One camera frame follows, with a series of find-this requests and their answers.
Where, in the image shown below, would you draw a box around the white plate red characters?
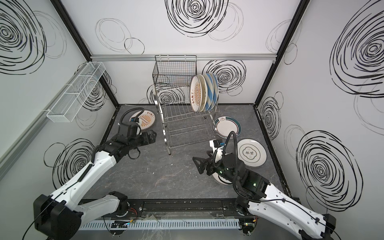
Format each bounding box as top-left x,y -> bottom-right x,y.
212,174 -> 232,186

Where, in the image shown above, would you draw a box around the orange sunburst plate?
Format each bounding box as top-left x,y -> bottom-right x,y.
137,110 -> 156,131
190,75 -> 202,112

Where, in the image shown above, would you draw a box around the cream floral plate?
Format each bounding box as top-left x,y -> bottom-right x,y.
198,74 -> 208,112

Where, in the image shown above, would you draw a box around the blue striped plate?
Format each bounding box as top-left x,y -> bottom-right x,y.
213,74 -> 219,106
205,74 -> 214,111

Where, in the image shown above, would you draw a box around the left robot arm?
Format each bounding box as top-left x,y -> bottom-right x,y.
30,107 -> 157,240

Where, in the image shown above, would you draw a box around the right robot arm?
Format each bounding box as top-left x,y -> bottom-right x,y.
193,131 -> 336,240

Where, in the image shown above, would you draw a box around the steel two-tier dish rack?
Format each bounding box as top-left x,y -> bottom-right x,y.
148,74 -> 220,155

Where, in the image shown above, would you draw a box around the white plate green emblem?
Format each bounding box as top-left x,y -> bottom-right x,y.
238,139 -> 267,167

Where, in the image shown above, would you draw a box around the green rimmed white plate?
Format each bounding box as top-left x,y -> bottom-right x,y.
214,116 -> 242,138

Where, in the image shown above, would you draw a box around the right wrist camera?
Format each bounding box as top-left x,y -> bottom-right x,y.
209,139 -> 225,162

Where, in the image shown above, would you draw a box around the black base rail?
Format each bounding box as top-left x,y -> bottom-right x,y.
103,198 -> 251,219

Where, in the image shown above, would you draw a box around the white slotted cable duct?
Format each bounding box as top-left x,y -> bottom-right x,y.
80,219 -> 241,231

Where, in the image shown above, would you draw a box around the dark wire mesh basket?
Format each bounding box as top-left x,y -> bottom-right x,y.
152,55 -> 197,87

